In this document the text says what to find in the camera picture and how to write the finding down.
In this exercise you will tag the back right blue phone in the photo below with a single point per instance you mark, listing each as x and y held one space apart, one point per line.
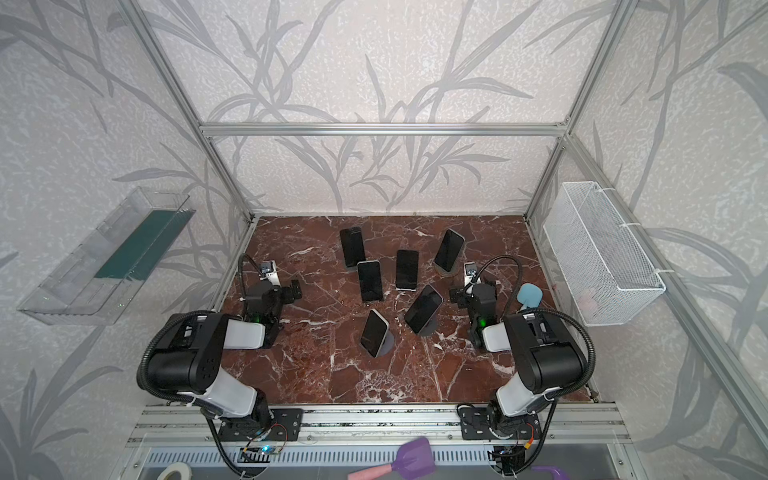
450 249

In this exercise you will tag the white wire mesh basket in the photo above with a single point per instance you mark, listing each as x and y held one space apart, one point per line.
608 274

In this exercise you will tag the clear plastic wall shelf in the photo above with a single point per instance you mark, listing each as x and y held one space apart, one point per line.
96 282

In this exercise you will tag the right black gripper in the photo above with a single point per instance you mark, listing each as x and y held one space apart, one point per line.
466 295

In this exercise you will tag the purple pink toy shovel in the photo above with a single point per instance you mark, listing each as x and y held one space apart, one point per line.
414 460

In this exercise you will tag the black phone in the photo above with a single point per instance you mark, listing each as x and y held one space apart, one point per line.
423 309
407 267
370 281
374 334
352 244

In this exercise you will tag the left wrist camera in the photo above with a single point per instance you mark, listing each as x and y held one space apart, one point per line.
268 271

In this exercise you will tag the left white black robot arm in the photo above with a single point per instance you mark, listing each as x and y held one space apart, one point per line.
182 363

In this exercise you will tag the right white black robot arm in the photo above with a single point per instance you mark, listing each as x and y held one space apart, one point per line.
547 360

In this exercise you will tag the grey phone stand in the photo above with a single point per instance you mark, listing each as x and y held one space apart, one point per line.
387 344

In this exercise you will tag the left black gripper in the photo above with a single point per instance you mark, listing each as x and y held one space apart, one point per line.
285 292

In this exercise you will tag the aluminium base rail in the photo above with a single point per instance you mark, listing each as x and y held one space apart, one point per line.
330 435

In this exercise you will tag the white tape roll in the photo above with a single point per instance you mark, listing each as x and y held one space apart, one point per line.
176 471

